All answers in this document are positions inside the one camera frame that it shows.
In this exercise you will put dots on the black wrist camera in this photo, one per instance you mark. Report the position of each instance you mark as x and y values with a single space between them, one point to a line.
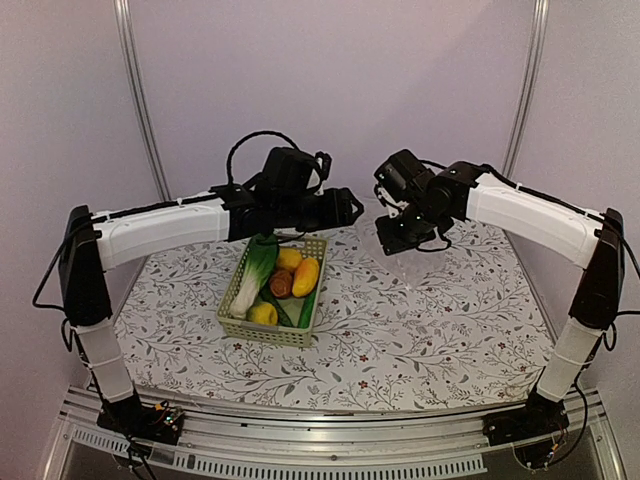
404 177
291 171

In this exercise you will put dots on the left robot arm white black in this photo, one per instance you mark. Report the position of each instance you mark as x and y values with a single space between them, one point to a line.
96 243

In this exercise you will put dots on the pale green plastic basket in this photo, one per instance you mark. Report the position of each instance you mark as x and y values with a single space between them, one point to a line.
308 246

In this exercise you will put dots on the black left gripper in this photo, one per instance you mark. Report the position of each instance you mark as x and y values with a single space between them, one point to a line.
340 211

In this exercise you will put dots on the floral patterned table mat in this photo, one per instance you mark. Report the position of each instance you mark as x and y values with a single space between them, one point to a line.
471 334

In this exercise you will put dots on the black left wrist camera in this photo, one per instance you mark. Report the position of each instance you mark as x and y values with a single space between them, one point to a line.
291 171

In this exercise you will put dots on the yellow lemon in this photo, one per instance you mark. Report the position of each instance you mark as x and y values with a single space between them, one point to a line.
289 259

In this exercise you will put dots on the clear zip top bag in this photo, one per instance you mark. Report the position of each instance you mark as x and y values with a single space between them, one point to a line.
411 267

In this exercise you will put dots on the orange yellow mango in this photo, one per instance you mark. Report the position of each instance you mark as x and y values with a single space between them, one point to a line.
305 277

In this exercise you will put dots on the light green cucumber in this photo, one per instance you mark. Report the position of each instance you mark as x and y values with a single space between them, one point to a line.
307 310

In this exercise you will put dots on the left aluminium frame post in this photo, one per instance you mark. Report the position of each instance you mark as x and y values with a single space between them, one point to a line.
133 69

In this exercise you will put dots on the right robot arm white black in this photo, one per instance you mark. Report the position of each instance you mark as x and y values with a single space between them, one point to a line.
423 206

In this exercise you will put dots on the aluminium frame post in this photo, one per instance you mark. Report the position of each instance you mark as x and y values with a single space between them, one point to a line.
133 69
531 71

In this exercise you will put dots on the brown shiitake mushroom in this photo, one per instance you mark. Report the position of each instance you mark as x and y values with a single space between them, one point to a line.
281 284

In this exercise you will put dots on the aluminium front rail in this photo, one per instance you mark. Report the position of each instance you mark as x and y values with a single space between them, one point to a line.
233 440

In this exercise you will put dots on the dark green cucumber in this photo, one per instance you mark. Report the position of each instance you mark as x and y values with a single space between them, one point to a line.
283 318

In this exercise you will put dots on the green white bok choy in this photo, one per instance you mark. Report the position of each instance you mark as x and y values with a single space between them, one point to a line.
261 256

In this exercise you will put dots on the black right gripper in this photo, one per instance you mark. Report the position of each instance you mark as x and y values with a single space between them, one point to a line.
391 244

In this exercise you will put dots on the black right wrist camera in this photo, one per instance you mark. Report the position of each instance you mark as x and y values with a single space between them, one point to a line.
404 177

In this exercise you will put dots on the right aluminium frame post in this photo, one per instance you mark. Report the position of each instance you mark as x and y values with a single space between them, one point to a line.
531 71

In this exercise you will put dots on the yellow green pear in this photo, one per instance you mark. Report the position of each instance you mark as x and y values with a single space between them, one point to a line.
263 313

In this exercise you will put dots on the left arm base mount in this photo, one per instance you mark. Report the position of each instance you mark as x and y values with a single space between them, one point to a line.
131 418

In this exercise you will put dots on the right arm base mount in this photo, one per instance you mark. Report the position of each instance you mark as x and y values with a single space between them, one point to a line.
540 424

